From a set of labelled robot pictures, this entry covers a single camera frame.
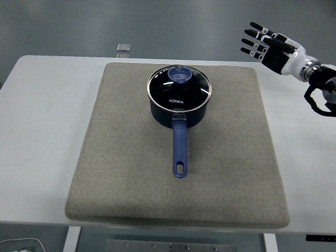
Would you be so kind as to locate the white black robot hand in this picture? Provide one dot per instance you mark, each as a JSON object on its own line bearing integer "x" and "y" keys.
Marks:
{"x": 275, "y": 56}

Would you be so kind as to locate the white table leg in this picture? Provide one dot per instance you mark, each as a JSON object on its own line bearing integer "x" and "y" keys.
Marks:
{"x": 270, "y": 244}
{"x": 71, "y": 240}

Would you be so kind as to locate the black flat bar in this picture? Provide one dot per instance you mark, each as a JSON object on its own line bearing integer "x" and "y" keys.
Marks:
{"x": 321, "y": 237}

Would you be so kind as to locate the beige fabric mat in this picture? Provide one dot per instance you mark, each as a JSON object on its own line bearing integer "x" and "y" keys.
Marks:
{"x": 118, "y": 170}

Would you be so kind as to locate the glass lid with blue knob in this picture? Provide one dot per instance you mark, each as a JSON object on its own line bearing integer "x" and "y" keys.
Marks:
{"x": 165, "y": 89}

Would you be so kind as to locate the small silver floor plate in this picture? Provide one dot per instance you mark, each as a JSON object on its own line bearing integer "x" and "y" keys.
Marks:
{"x": 123, "y": 55}
{"x": 123, "y": 47}

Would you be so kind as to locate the grey metal plate with screws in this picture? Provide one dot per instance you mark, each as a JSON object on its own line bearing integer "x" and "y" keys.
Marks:
{"x": 170, "y": 246}

